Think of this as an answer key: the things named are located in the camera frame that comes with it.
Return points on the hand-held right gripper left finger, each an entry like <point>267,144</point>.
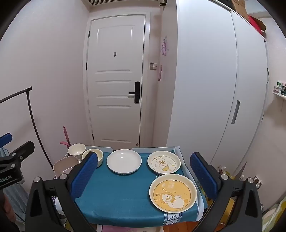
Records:
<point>86,171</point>

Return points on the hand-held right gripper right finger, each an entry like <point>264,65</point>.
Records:
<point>203,176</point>

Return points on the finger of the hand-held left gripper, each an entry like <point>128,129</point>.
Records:
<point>5,139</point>
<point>20,150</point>

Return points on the cream bowl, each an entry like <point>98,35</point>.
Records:
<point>100,157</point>

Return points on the pink square basin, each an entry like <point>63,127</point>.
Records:
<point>64,165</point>

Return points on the small duck print plate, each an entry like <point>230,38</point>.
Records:
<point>164,162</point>

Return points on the white bowl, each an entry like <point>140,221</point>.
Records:
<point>76,150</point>

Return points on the light blue striped cloth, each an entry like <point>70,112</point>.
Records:
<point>15,200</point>

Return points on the black clothes rack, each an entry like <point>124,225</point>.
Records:
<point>33,120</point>

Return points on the large yellow duck plate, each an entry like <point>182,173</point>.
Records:
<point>173,193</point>

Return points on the plain white plate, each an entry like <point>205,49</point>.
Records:
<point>124,161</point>

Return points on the teal tablecloth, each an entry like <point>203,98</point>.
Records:
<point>122,194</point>

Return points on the yellow green patterned cloth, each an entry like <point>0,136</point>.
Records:
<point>273,217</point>

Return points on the white door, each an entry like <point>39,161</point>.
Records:
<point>116,89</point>

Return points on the white wardrobe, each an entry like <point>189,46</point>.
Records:
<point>205,78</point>

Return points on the pink bow decoration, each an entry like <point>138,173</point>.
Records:
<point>165,45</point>

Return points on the red box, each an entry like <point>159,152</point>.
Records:
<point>254,24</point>

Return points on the ceiling air vent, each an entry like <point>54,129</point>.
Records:
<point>100,2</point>

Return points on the cardboard box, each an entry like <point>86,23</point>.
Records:
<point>239,7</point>

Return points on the white wall shelf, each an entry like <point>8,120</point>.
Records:
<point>280,90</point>

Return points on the wall light switch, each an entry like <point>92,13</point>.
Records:
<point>153,66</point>

